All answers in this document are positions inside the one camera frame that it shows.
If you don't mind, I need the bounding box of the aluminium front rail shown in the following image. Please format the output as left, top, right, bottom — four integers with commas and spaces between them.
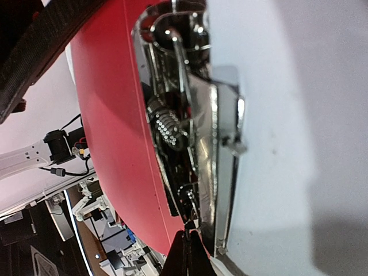
1, 170, 104, 275

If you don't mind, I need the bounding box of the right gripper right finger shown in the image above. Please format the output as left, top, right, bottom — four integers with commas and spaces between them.
186, 231, 216, 276

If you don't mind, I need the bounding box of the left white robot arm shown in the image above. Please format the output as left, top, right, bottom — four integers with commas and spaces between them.
1, 1, 105, 179

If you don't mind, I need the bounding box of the chrome spine lever clip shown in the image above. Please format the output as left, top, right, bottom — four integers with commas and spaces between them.
132, 1, 246, 257

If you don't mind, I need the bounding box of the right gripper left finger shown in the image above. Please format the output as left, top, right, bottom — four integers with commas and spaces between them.
161, 230, 187, 276

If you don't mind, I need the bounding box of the printed paper sheet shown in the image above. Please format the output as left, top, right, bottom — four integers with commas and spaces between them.
208, 1, 367, 275

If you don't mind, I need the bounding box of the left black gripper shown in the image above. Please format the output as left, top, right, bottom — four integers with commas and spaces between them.
1, 0, 105, 122

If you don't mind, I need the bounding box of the red file folder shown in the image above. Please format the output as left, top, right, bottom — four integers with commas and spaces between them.
71, 1, 183, 254

